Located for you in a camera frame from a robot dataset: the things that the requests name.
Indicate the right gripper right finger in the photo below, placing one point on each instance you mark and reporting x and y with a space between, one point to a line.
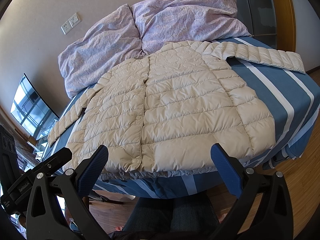
274 217

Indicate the blue white striped bed sheet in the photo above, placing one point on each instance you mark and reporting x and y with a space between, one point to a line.
292 98

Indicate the beige quilted down jacket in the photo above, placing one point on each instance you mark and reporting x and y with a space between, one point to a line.
163 113

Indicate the lilac floral duvet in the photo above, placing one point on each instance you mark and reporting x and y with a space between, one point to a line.
134 31

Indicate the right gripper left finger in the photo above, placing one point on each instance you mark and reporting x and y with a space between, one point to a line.
45 219

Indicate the dark glass door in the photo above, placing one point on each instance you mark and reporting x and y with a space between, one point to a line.
260 19

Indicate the leaning wall mirror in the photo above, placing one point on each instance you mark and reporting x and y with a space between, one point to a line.
30 110

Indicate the white wall socket plate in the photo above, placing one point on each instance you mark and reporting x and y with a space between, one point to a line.
70 23

